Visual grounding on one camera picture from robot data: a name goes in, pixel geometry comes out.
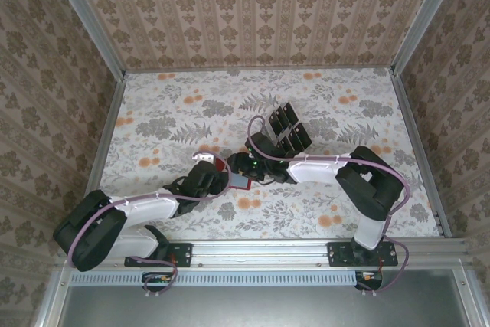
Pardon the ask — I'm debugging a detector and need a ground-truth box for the red card holder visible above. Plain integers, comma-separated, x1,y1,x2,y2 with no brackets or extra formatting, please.
214,157,253,191

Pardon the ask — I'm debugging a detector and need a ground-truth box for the small controller board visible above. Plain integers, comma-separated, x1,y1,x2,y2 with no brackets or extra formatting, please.
142,271,174,286
354,271,384,290

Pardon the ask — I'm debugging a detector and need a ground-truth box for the grey metal panel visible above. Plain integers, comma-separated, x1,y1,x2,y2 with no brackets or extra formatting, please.
57,268,474,327

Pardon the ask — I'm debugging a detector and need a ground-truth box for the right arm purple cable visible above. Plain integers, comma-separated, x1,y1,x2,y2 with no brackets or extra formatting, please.
247,116,413,297

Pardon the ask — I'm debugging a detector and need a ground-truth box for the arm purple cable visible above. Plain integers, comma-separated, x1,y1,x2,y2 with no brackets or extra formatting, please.
247,116,413,297
67,152,233,299

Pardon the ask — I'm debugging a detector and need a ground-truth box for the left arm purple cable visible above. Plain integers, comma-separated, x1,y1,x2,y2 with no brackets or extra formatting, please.
67,152,233,299

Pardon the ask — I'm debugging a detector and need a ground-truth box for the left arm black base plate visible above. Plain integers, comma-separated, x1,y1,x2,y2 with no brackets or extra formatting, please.
124,241,193,269

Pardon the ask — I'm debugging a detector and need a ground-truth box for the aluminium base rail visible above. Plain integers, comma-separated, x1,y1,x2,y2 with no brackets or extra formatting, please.
164,238,470,269

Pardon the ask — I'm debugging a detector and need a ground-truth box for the aluminium table back rail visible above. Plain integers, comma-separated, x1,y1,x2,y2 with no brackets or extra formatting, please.
124,67,395,74

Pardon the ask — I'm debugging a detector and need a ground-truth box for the aluminium table side rail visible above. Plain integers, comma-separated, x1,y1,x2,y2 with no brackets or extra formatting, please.
74,74,127,231
392,72,452,238

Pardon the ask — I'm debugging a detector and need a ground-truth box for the slotted grey cable duct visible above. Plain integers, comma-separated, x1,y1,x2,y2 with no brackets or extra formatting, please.
68,268,363,288

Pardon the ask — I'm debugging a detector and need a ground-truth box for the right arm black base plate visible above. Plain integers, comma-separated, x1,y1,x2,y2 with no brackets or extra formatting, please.
327,241,399,268

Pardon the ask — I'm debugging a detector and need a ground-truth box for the aluminium front frame bar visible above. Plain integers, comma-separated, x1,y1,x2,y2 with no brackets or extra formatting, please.
453,267,485,327
32,263,72,327

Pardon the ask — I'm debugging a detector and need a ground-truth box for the aluminium frame post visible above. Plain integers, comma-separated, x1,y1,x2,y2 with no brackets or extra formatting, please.
392,0,460,75
44,0,128,79

